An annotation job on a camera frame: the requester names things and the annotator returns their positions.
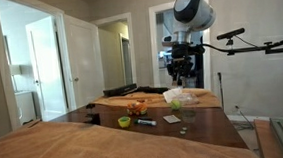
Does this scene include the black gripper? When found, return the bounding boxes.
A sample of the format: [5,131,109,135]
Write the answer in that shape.
[164,42,196,87]

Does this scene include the clear plastic cup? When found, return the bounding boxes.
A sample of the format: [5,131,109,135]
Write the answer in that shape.
[181,105,199,124]

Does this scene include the small green-yellow cup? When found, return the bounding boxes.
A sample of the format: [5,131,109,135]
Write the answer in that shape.
[117,115,132,129]

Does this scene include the white tissue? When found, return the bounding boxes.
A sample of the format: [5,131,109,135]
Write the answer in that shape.
[161,87,184,105]

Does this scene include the clear glass bowl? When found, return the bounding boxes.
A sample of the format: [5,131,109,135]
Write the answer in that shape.
[177,91,200,108]

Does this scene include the flat black bag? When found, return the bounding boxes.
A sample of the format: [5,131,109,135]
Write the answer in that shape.
[134,84,171,96]

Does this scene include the yellow-green tennis ball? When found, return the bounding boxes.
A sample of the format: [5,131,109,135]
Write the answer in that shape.
[169,98,183,111]

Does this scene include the orange towel with clutter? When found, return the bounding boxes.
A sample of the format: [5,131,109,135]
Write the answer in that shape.
[90,84,223,117]

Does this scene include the black upright stick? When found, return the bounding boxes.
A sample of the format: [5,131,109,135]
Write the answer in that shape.
[216,71,226,112]

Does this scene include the orange toy truck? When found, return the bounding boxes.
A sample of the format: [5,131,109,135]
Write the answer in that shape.
[126,100,149,117]

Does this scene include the black pen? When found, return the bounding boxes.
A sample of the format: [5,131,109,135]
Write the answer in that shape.
[137,115,153,121]

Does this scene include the white green marker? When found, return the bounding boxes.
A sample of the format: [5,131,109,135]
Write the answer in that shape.
[133,117,158,129]

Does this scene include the long black case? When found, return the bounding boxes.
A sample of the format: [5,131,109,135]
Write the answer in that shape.
[102,82,139,99]

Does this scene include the white door with knob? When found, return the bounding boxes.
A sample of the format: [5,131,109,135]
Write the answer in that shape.
[62,11,107,110]

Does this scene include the black table clamp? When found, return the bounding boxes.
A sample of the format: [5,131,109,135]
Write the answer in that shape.
[82,102,102,127]

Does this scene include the large orange towel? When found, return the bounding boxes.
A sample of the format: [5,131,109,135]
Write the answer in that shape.
[0,106,261,158]

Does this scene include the white panel door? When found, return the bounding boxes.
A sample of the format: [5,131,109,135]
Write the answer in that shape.
[24,15,69,123]

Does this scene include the white cabinet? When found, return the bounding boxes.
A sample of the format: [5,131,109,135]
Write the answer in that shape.
[14,89,38,126]

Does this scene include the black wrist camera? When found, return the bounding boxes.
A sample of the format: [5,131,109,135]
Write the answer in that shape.
[161,35,174,43]

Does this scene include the black stereo camera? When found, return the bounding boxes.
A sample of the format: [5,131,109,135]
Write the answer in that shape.
[215,27,247,42]

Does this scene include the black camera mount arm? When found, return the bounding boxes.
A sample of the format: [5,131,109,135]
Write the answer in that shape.
[226,34,283,58]

